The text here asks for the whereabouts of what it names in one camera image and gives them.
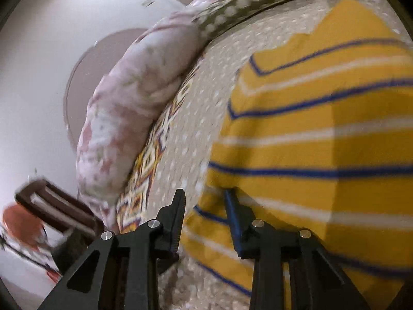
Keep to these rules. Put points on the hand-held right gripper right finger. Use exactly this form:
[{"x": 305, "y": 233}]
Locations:
[{"x": 234, "y": 219}]

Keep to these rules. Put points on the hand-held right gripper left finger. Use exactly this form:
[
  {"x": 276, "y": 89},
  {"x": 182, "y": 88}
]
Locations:
[{"x": 177, "y": 219}]

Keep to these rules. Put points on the yellow striped sweater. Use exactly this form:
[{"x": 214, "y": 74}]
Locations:
[{"x": 306, "y": 129}]

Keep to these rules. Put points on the geometric patterned sheet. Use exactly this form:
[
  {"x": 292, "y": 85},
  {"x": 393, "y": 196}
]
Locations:
[{"x": 145, "y": 168}]

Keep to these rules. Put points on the brown wooden chair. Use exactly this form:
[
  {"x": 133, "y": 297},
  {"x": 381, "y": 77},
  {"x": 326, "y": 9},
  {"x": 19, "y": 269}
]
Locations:
[{"x": 61, "y": 203}]

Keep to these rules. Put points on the beige dotted bedspread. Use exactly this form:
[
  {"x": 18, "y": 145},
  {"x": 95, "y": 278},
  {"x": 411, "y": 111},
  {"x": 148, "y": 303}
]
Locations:
[{"x": 200, "y": 103}]

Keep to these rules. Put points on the pink floral duvet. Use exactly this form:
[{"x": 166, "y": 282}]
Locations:
[{"x": 129, "y": 103}]

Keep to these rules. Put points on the red round object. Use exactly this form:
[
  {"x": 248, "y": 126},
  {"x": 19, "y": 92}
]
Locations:
[{"x": 22, "y": 226}]

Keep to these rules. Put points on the round white headboard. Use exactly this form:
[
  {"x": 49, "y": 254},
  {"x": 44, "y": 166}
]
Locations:
[{"x": 96, "y": 71}]

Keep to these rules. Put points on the olive hedgehog print bolster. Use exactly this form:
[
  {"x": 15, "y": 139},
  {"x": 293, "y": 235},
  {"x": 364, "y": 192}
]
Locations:
[{"x": 251, "y": 0}]

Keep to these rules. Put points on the white wall switch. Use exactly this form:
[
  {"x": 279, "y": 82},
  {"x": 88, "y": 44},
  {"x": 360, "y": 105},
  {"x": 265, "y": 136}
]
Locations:
[{"x": 148, "y": 2}]

